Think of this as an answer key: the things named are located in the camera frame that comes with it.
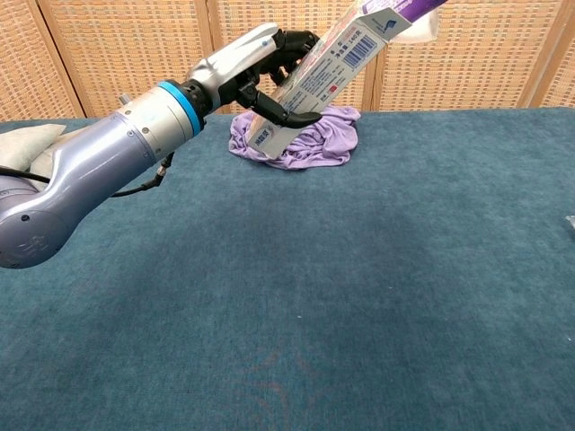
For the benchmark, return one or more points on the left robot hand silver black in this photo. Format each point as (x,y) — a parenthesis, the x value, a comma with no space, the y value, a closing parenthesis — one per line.
(233,63)

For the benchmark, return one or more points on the floral toothpaste box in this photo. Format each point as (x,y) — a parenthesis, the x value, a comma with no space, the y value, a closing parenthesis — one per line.
(323,76)

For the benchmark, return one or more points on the purple toothpaste tube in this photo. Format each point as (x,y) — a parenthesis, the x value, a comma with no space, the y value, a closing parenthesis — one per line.
(404,8)

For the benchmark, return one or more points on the left robot arm grey-blue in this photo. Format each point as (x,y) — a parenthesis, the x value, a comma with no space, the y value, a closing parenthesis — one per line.
(103,166)

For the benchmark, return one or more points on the striped packaged garment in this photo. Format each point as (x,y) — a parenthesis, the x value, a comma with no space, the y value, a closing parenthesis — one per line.
(571,222)

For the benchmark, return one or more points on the crumpled purple cloth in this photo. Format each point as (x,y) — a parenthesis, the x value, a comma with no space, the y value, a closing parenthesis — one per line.
(323,143)

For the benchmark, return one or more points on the light grey bagged garment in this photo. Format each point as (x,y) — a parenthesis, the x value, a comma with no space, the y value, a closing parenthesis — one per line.
(27,143)

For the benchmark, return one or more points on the woven rattan folding screen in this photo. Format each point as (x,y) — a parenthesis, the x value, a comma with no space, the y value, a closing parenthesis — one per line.
(471,67)

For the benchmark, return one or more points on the blue carpet table mat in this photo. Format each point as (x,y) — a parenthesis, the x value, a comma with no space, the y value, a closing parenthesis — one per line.
(314,292)

